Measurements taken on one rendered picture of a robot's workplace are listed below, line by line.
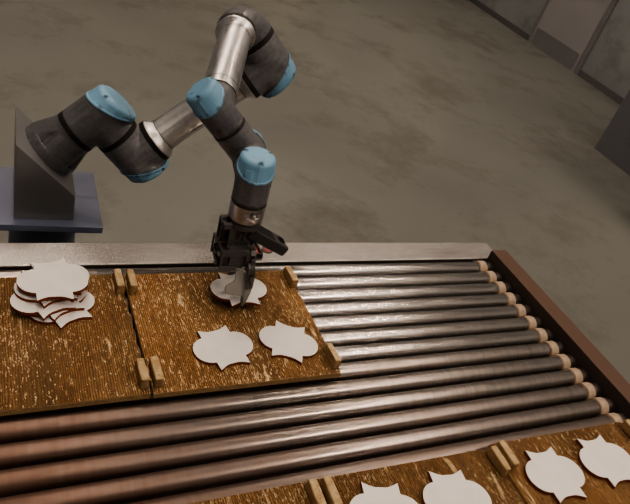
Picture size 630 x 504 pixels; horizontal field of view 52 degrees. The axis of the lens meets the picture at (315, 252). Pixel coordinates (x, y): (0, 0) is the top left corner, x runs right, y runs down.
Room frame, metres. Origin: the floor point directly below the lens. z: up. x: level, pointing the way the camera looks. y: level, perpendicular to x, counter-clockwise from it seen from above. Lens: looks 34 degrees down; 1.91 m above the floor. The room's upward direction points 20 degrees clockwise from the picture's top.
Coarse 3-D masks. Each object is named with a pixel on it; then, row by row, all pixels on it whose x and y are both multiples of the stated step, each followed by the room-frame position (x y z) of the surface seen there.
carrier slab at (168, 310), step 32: (160, 288) 1.11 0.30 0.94; (192, 288) 1.15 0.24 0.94; (288, 288) 1.27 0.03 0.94; (160, 320) 1.01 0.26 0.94; (192, 320) 1.05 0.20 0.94; (224, 320) 1.08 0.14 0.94; (256, 320) 1.12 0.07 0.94; (288, 320) 1.16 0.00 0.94; (160, 352) 0.93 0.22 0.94; (256, 352) 1.02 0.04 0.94; (320, 352) 1.09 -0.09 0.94; (192, 384) 0.88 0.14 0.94; (224, 384) 0.90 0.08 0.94; (256, 384) 0.94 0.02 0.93
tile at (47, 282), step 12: (36, 264) 0.99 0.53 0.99; (24, 276) 0.95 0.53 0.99; (36, 276) 0.96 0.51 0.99; (48, 276) 0.97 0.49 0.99; (60, 276) 0.98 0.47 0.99; (72, 276) 0.99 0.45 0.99; (84, 276) 1.01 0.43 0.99; (24, 288) 0.91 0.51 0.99; (36, 288) 0.93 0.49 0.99; (48, 288) 0.94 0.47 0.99; (60, 288) 0.95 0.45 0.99; (72, 288) 0.96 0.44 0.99; (84, 288) 0.97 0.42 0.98; (36, 300) 0.90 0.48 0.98; (72, 300) 0.93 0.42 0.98
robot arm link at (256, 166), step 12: (240, 156) 1.13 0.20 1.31; (252, 156) 1.13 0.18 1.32; (264, 156) 1.15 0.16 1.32; (240, 168) 1.12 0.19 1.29; (252, 168) 1.11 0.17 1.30; (264, 168) 1.12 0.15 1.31; (240, 180) 1.12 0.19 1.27; (252, 180) 1.11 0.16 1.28; (264, 180) 1.12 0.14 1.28; (240, 192) 1.12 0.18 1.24; (252, 192) 1.11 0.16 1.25; (264, 192) 1.13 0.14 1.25; (240, 204) 1.11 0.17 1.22; (252, 204) 1.12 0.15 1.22; (264, 204) 1.14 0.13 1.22
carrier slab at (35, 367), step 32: (0, 288) 0.94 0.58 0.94; (96, 288) 1.04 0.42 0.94; (0, 320) 0.86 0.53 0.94; (96, 320) 0.95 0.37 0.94; (128, 320) 0.98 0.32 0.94; (0, 352) 0.79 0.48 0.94; (32, 352) 0.82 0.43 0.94; (64, 352) 0.84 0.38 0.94; (96, 352) 0.87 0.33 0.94; (128, 352) 0.90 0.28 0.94; (0, 384) 0.73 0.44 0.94; (32, 384) 0.75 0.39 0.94; (64, 384) 0.77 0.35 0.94; (96, 384) 0.80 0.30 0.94; (128, 384) 0.82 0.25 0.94
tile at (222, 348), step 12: (204, 336) 1.00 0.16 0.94; (216, 336) 1.02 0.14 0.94; (228, 336) 1.03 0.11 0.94; (240, 336) 1.04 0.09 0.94; (204, 348) 0.97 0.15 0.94; (216, 348) 0.98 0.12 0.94; (228, 348) 1.00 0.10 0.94; (240, 348) 1.01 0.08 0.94; (252, 348) 1.02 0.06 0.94; (204, 360) 0.94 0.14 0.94; (216, 360) 0.95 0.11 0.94; (228, 360) 0.96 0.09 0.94; (240, 360) 0.97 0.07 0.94
